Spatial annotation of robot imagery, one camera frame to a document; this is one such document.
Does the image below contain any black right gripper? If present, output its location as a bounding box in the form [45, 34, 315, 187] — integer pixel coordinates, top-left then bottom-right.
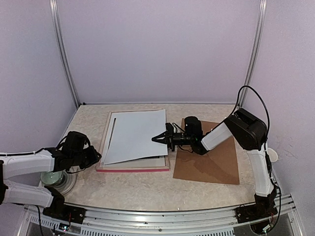
[152, 126, 194, 151]

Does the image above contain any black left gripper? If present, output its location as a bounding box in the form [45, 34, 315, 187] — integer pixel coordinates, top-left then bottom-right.
[71, 145, 101, 170]

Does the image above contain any dark landscape photo print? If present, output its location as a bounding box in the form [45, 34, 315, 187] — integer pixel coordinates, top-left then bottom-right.
[101, 109, 168, 165]

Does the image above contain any pink wooden picture frame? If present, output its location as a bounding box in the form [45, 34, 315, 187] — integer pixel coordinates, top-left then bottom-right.
[95, 109, 170, 173]

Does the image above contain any white photo mat board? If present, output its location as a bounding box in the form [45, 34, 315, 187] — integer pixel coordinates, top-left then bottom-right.
[100, 112, 168, 169]

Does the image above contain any brown cardboard backing board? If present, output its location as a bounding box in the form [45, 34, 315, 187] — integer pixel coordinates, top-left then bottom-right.
[173, 118, 240, 185]

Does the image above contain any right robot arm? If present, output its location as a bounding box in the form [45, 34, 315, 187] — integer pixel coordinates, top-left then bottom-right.
[152, 108, 281, 223]

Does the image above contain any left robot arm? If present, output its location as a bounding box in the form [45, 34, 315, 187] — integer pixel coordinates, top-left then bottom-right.
[0, 131, 101, 220]

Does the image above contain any green ceramic bowl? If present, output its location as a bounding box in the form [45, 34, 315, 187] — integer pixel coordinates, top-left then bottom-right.
[40, 172, 63, 185]

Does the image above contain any light blue ceramic mug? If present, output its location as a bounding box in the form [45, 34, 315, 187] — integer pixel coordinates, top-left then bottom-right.
[267, 147, 279, 162]

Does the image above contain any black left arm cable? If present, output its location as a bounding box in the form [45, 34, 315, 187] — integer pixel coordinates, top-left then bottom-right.
[24, 136, 72, 155]

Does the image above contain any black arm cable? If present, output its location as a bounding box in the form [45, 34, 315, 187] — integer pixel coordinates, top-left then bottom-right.
[235, 85, 281, 229]
[24, 136, 72, 155]

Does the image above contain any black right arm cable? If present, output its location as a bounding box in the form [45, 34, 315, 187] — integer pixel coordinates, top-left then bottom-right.
[235, 85, 281, 229]

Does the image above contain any aluminium front rail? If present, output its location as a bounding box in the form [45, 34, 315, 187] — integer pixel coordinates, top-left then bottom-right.
[24, 194, 298, 236]

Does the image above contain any left aluminium corner post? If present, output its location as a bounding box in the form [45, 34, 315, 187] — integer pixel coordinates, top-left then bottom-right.
[49, 0, 81, 109]

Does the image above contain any aluminium corner post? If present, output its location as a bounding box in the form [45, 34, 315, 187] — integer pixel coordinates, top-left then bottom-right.
[49, 0, 81, 109]
[237, 0, 268, 108]

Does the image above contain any right aluminium corner post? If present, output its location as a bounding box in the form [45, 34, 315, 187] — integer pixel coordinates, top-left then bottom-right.
[237, 0, 268, 108]

